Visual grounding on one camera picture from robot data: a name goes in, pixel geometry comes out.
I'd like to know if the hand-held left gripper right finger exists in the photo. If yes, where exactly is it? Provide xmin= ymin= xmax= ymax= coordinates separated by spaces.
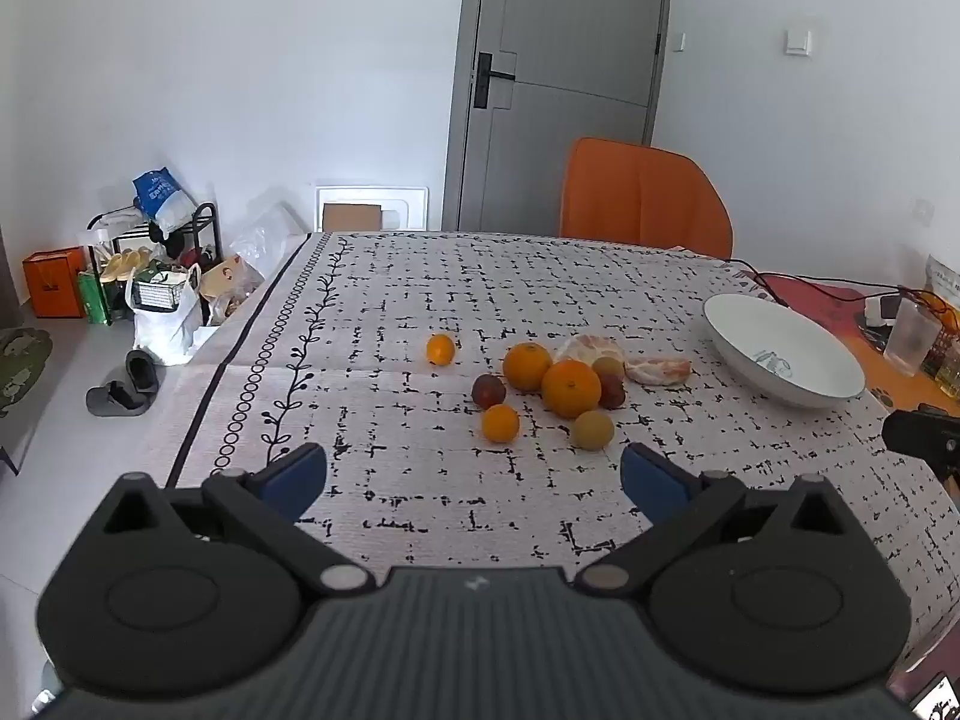
xmin=574 ymin=442 xmax=863 ymax=595

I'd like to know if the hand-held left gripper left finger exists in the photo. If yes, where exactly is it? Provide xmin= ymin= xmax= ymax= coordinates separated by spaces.
xmin=94 ymin=442 xmax=376 ymax=601

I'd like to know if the large orange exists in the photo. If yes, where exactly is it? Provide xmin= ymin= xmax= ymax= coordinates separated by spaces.
xmin=502 ymin=342 xmax=554 ymax=392
xmin=541 ymin=360 xmax=602 ymax=419

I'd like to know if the white ceramic bowl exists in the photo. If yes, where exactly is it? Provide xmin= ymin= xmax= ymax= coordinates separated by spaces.
xmin=703 ymin=294 xmax=867 ymax=410

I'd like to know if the clear plastic cup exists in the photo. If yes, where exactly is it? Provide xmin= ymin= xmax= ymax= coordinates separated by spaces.
xmin=883 ymin=298 xmax=942 ymax=377

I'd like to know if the peeled citrus piece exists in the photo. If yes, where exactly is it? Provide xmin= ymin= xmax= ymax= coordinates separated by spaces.
xmin=554 ymin=334 xmax=626 ymax=370
xmin=625 ymin=358 xmax=692 ymax=388

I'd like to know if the grey printed pouch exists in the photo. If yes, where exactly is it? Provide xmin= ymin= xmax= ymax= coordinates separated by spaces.
xmin=922 ymin=253 xmax=960 ymax=316

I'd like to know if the red and orange desk mat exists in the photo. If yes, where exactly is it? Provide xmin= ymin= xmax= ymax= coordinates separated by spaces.
xmin=742 ymin=274 xmax=960 ymax=415

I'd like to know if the dark grey slipper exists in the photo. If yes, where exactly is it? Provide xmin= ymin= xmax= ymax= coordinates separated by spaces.
xmin=86 ymin=381 xmax=151 ymax=418
xmin=125 ymin=349 xmax=160 ymax=395

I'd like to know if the white tote bag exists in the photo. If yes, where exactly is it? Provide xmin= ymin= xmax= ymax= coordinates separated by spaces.
xmin=125 ymin=264 xmax=205 ymax=366

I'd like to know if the paper bag with red label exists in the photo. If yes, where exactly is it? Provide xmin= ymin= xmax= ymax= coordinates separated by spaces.
xmin=199 ymin=255 xmax=265 ymax=325

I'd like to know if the black patterned white tablecloth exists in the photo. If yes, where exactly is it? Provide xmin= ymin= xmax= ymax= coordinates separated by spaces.
xmin=165 ymin=231 xmax=960 ymax=691

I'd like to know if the clear plastic bag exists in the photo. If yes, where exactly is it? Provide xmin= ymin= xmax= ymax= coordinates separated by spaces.
xmin=229 ymin=202 xmax=308 ymax=286

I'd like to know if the black metal rack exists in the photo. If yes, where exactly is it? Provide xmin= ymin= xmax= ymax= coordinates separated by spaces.
xmin=88 ymin=202 xmax=224 ymax=297

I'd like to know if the brown cardboard sheet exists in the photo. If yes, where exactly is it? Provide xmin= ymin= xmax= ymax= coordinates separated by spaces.
xmin=322 ymin=202 xmax=382 ymax=233

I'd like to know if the green box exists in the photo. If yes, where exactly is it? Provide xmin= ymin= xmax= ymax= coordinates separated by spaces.
xmin=77 ymin=270 xmax=113 ymax=326

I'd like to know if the pair of yellow slippers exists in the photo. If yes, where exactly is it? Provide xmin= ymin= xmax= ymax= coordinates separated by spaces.
xmin=101 ymin=249 xmax=155 ymax=284

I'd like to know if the orange chair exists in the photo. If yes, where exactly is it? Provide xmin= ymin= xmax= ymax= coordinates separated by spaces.
xmin=559 ymin=137 xmax=734 ymax=261

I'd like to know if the white framed board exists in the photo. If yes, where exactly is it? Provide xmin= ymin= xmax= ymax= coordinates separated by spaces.
xmin=313 ymin=182 xmax=430 ymax=233

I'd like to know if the green floor mat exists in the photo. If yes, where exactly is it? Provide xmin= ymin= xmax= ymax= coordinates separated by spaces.
xmin=0 ymin=328 xmax=53 ymax=419

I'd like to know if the blue plastic bag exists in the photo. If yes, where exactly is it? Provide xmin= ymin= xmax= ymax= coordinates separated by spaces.
xmin=133 ymin=167 xmax=197 ymax=235

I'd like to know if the orange box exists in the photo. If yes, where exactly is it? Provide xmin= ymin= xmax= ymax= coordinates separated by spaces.
xmin=22 ymin=247 xmax=88 ymax=318

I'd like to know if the grey door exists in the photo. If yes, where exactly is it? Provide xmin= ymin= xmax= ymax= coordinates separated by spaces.
xmin=442 ymin=0 xmax=674 ymax=233

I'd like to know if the black cable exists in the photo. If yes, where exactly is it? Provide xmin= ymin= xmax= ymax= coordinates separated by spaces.
xmin=724 ymin=259 xmax=938 ymax=310

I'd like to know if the black door handle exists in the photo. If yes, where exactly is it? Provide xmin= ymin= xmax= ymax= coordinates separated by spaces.
xmin=471 ymin=52 xmax=517 ymax=110

